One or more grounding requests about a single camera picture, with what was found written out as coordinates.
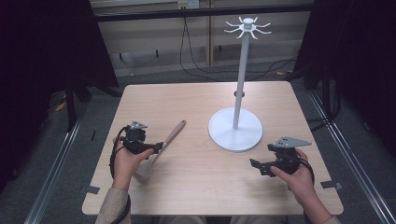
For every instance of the white wall socket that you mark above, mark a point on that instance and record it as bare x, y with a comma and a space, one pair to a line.
188, 4

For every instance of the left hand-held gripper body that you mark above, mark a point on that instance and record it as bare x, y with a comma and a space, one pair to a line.
134, 137

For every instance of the grey table bracket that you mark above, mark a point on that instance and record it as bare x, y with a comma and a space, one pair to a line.
332, 184
91, 189

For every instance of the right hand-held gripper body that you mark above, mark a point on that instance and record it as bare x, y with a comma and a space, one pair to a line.
288, 157

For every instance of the person's right hand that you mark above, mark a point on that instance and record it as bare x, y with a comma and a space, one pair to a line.
299, 183

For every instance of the black stand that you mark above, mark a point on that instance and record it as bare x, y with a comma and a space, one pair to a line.
71, 102

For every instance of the black curtain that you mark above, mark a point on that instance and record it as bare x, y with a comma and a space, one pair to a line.
46, 62
355, 56

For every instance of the person's left hand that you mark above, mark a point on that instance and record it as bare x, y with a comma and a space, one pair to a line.
126, 163

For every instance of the metal floor rail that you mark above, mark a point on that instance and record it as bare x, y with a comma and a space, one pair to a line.
351, 155
51, 177

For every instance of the white hook stand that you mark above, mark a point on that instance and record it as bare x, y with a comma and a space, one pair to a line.
235, 130

